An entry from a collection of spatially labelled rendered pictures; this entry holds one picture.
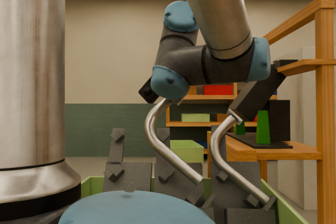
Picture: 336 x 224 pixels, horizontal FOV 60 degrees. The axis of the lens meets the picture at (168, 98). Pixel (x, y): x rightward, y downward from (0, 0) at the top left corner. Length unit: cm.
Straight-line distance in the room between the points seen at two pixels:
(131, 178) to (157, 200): 71
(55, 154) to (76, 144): 699
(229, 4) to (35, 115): 28
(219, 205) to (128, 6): 666
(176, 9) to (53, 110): 39
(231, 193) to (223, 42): 58
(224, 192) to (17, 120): 75
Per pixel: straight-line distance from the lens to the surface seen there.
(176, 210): 24
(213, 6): 41
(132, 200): 25
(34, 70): 27
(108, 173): 92
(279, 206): 90
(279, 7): 775
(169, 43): 57
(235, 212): 88
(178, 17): 59
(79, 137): 723
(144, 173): 95
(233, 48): 46
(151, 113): 85
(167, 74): 53
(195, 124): 629
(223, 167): 89
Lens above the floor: 122
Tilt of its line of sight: 1 degrees up
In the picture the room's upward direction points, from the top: straight up
